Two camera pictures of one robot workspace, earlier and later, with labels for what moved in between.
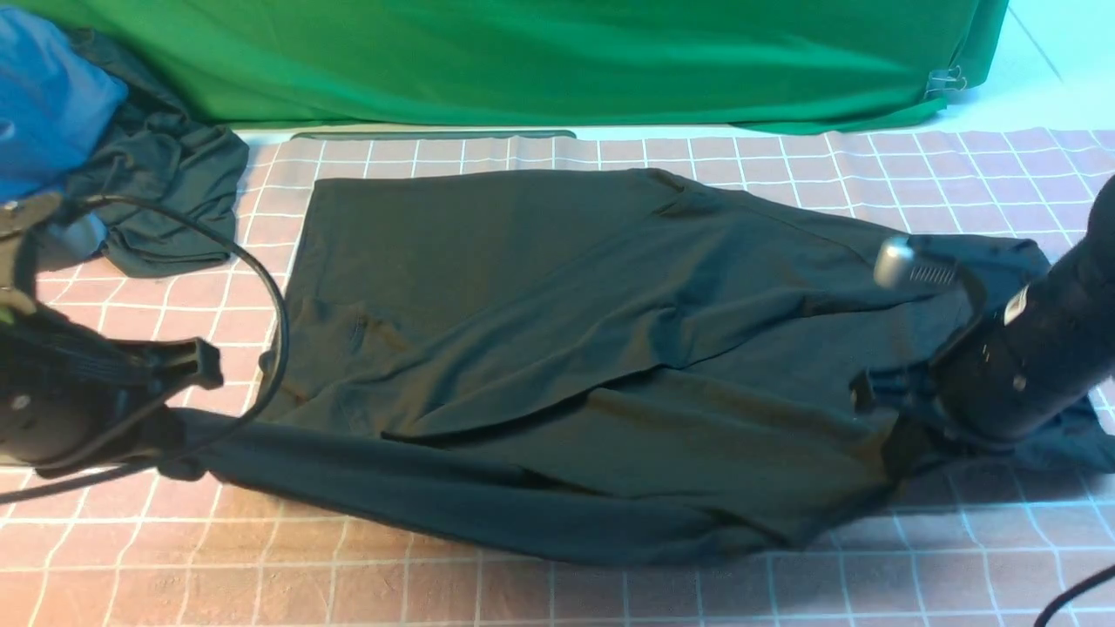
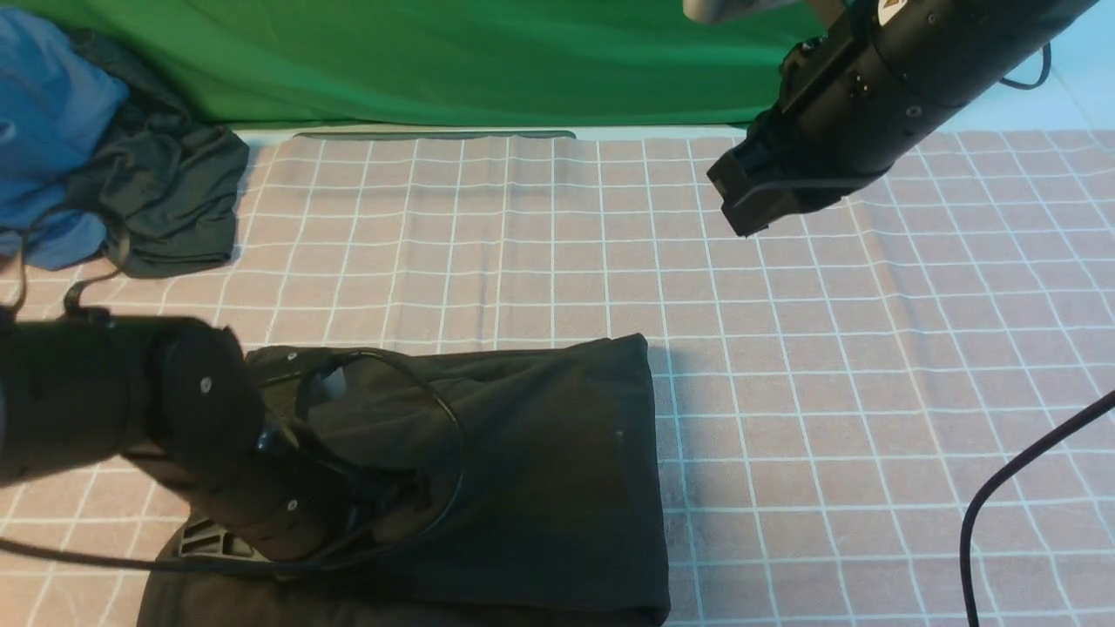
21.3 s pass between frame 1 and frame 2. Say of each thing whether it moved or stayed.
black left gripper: moved
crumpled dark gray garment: stayed
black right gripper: moved
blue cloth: stayed
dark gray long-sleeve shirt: moved
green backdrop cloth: stayed
